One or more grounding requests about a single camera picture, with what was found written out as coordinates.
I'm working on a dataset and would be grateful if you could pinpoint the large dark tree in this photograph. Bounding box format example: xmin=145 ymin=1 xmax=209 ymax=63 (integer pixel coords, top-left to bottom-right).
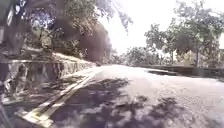
xmin=49 ymin=19 xmax=113 ymax=65

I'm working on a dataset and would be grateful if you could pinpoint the grey asphalt road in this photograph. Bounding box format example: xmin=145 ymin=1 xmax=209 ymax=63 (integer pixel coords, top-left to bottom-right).
xmin=49 ymin=64 xmax=224 ymax=128

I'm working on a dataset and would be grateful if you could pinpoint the grassy slope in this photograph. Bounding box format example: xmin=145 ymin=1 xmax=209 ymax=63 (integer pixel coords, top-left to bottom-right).
xmin=19 ymin=46 xmax=91 ymax=64

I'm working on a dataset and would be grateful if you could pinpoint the row of trees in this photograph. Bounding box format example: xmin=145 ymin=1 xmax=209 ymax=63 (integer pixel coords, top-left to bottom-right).
xmin=111 ymin=0 xmax=224 ymax=68

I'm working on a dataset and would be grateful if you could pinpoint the stone retaining wall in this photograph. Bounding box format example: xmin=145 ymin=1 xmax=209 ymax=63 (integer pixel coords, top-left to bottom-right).
xmin=0 ymin=59 xmax=98 ymax=98

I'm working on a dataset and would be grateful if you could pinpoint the low dark roadside wall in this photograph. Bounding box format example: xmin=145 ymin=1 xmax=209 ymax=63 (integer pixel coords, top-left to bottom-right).
xmin=131 ymin=63 xmax=224 ymax=79

